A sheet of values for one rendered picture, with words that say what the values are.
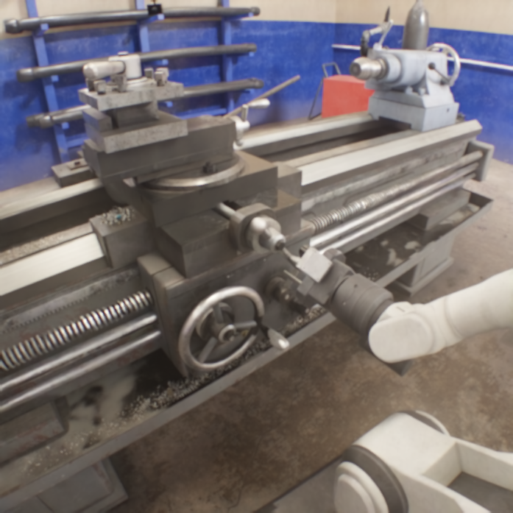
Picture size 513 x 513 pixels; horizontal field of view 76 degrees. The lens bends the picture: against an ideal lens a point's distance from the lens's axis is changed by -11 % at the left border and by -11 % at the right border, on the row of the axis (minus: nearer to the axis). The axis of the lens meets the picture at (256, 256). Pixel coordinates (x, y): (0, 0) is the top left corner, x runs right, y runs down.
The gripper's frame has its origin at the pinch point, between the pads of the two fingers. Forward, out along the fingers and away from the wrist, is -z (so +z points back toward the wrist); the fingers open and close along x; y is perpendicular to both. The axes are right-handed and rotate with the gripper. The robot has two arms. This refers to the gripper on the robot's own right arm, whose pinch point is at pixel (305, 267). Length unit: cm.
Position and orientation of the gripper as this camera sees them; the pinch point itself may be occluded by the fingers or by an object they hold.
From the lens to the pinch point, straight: 72.2
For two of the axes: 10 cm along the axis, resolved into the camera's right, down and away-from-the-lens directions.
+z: 6.1, 4.3, -6.6
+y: 5.2, 4.1, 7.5
